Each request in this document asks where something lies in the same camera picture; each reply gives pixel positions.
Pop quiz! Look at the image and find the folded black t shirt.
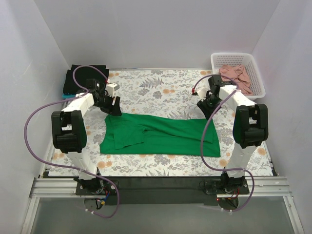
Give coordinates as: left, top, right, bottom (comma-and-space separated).
63, 64, 110, 95

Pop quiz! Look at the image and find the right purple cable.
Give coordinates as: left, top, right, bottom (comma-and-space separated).
194, 74, 255, 213

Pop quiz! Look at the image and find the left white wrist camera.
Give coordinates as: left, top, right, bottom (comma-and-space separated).
105, 79, 120, 97

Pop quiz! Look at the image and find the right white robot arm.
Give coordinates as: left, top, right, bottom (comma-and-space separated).
192, 74, 269, 194

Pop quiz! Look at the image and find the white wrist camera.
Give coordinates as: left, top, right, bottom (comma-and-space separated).
192, 87, 209, 101
105, 79, 120, 97

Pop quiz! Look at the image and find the pink t shirt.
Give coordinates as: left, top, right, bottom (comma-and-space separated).
219, 65, 253, 96

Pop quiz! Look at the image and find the green t shirt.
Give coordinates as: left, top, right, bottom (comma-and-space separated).
100, 113, 221, 157

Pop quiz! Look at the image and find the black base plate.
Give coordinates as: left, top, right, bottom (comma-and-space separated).
74, 176, 250, 205

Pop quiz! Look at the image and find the purple cable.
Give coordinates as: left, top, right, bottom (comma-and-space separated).
194, 74, 255, 213
23, 65, 120, 218

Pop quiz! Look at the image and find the white plastic basket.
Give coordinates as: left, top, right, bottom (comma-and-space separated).
211, 52, 266, 100

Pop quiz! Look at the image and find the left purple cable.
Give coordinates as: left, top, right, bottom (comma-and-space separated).
23, 65, 120, 218

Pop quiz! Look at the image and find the aluminium frame rail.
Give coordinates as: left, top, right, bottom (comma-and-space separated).
22, 169, 304, 234

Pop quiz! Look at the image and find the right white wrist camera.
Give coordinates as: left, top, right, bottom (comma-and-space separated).
192, 87, 209, 101

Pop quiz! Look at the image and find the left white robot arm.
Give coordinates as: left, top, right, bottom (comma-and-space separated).
51, 79, 121, 195

